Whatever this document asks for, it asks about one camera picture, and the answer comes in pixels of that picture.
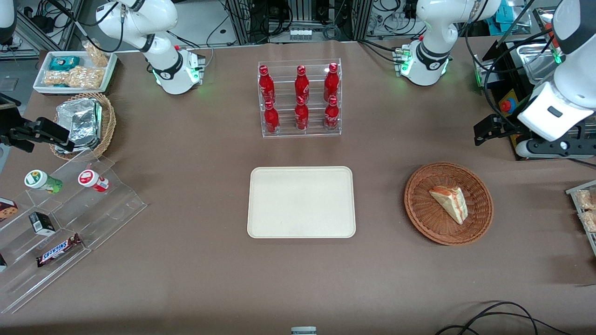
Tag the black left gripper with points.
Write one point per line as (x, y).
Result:
(506, 125)

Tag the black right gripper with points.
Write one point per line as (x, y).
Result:
(10, 122)

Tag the triangle sandwich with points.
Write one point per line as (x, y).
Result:
(450, 202)

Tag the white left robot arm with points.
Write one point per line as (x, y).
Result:
(433, 28)

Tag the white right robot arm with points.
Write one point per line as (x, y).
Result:
(158, 18)

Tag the tan wicker basket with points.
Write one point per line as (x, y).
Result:
(108, 121)

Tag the white rectangular snack tray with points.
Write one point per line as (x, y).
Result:
(43, 70)

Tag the grey metal snack tray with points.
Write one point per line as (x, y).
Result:
(575, 191)

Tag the brown round wicker basket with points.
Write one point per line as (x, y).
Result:
(428, 218)

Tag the beige plastic tray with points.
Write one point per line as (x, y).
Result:
(301, 202)

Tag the red emergency stop button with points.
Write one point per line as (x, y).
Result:
(507, 105)

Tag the silver foil package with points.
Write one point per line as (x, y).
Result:
(81, 118)

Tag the green lidded cup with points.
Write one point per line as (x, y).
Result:
(42, 180)

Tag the red lidded cup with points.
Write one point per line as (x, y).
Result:
(92, 180)

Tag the black food warmer appliance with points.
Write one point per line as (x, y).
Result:
(505, 70)

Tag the large clear peanut bag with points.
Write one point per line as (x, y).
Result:
(74, 78)

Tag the teal snack packet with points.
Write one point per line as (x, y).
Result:
(64, 63)

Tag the small black carton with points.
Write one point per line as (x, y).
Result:
(42, 223)

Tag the cookie box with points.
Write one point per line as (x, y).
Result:
(7, 210)

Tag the clear acrylic tiered display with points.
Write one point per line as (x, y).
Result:
(111, 209)

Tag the small clear peanut bag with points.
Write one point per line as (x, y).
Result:
(97, 55)

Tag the Snickers chocolate bar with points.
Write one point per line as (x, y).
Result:
(59, 250)

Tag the clear wrapped rice snack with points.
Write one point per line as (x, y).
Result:
(586, 199)
(589, 221)

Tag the dark edge packet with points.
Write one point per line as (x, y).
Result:
(2, 263)

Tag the red cola bottle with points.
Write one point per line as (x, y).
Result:
(271, 118)
(301, 116)
(301, 83)
(267, 86)
(331, 83)
(331, 115)

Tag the clear acrylic bottle rack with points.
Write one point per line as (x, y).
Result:
(316, 132)

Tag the white power strip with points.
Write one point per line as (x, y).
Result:
(301, 33)

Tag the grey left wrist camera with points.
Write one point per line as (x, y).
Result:
(549, 148)

